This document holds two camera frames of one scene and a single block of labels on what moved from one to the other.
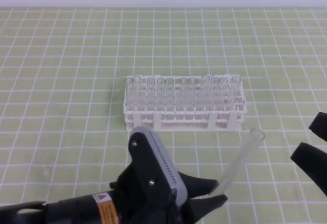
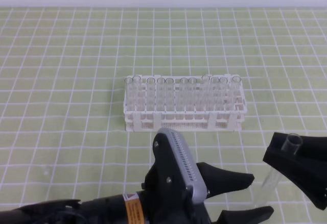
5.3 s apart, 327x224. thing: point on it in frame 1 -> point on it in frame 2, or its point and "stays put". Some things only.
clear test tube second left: x=136 y=93 stays put
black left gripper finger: x=200 y=206 -> x=244 y=216
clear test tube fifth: x=169 y=95 stays put
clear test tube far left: x=129 y=82 stays put
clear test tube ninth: x=214 y=93 stays put
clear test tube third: x=150 y=95 stays put
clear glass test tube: x=247 y=152 -> x=271 y=175
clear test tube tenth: x=223 y=93 stays put
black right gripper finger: x=319 y=125 -> x=312 y=151
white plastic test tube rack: x=187 y=103 stays put
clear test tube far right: x=236 y=92 stays put
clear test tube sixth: x=184 y=91 stays put
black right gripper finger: x=312 y=160 -> x=314 y=184
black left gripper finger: x=197 y=187 -> x=217 y=180
